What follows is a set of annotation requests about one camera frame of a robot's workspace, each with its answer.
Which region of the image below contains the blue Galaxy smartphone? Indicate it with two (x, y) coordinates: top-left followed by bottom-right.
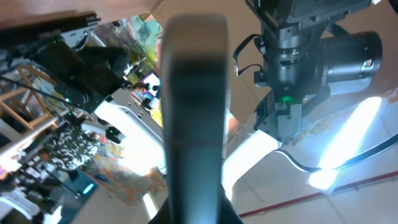
(160, 14), (228, 223)

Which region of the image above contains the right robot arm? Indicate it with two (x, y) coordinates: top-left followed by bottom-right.
(233, 0), (386, 144)

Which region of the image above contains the right camera black cable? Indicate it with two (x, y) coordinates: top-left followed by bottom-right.
(273, 133), (398, 174)

